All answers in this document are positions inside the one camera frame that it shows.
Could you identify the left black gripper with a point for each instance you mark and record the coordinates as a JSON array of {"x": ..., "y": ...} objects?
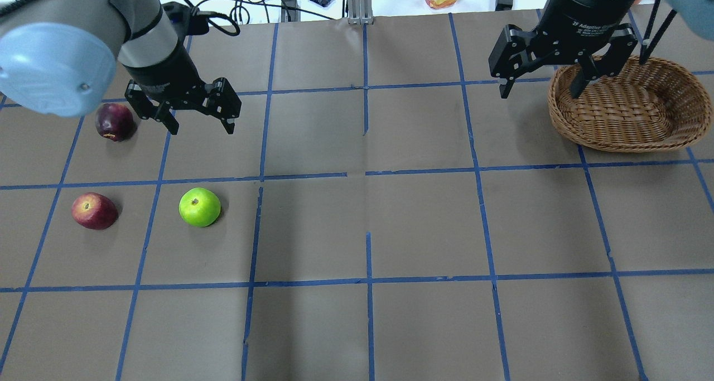
[{"x": 166, "y": 70}]

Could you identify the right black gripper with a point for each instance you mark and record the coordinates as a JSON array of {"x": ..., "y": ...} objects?
[{"x": 584, "y": 14}]

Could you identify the green apple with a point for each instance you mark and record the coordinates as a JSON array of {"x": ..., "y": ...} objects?
[{"x": 199, "y": 207}]

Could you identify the red yellow apple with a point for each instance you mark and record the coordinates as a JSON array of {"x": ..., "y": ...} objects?
[{"x": 94, "y": 211}]

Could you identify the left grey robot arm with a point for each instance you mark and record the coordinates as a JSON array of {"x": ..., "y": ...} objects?
[{"x": 60, "y": 57}]

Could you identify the wicker basket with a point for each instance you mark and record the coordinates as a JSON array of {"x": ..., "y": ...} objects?
[{"x": 653, "y": 107}]

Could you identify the dark red apple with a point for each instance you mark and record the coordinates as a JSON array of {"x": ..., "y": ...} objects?
[{"x": 115, "y": 122}]

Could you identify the aluminium frame post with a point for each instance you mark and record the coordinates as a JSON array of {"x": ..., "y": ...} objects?
[{"x": 359, "y": 12}]

